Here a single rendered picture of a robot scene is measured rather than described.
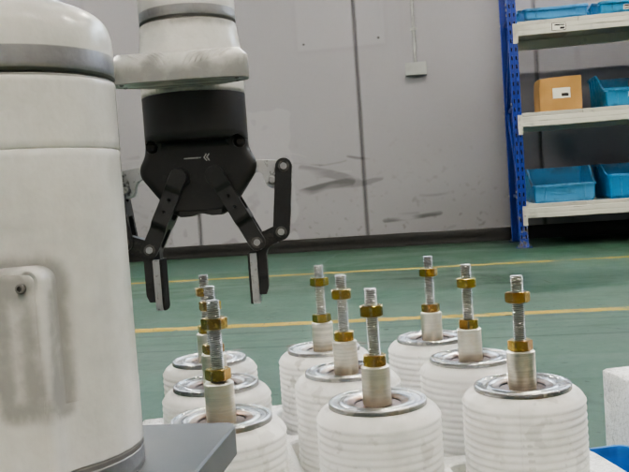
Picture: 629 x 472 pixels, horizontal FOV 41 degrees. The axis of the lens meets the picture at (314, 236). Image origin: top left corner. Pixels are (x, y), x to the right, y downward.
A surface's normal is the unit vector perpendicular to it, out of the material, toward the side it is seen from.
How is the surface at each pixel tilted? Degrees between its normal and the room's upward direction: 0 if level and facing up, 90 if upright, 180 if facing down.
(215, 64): 89
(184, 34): 81
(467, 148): 90
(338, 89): 90
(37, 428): 90
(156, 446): 0
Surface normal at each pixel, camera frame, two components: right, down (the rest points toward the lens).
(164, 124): -0.44, 0.07
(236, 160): 0.00, 0.04
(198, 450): -0.07, -1.00
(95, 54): 0.94, -0.05
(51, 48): 0.68, -0.01
